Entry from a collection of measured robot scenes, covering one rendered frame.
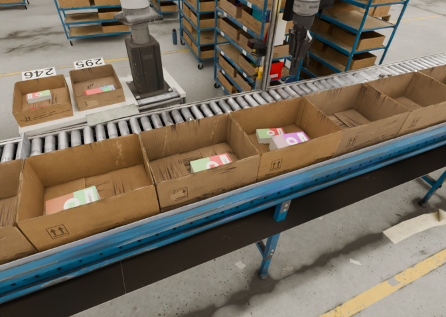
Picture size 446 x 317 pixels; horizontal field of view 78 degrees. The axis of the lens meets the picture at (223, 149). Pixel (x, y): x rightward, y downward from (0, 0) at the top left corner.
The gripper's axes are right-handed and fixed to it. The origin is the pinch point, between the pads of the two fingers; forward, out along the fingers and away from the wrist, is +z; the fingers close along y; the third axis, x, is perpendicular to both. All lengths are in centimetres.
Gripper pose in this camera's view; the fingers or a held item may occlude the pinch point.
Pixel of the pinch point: (294, 66)
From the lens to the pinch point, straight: 122.3
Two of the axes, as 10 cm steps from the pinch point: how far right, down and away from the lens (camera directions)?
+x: 9.1, -2.4, 3.3
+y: 4.1, 5.9, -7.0
